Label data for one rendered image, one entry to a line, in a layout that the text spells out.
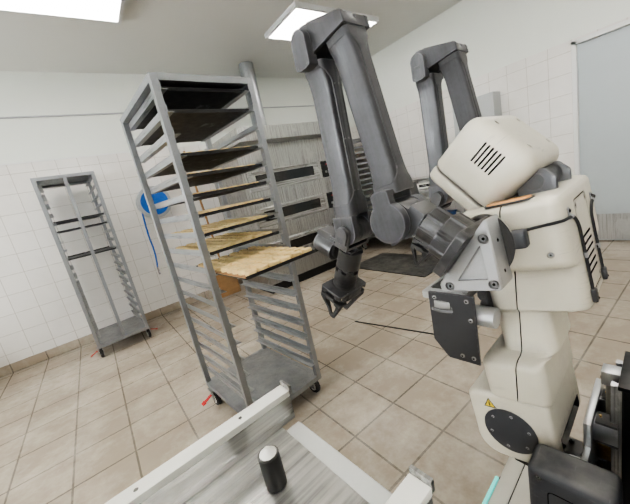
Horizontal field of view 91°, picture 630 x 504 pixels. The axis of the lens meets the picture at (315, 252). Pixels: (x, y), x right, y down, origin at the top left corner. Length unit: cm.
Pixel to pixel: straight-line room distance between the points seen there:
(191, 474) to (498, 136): 75
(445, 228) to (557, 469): 49
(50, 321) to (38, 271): 57
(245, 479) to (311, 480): 11
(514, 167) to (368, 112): 27
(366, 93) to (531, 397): 67
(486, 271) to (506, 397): 36
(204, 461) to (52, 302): 406
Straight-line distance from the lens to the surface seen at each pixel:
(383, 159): 60
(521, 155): 65
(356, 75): 64
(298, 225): 415
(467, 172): 67
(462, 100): 100
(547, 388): 80
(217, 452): 61
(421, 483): 47
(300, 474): 58
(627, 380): 83
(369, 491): 54
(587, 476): 81
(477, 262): 55
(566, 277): 70
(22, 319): 462
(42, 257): 451
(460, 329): 76
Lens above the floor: 126
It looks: 12 degrees down
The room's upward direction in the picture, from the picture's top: 12 degrees counter-clockwise
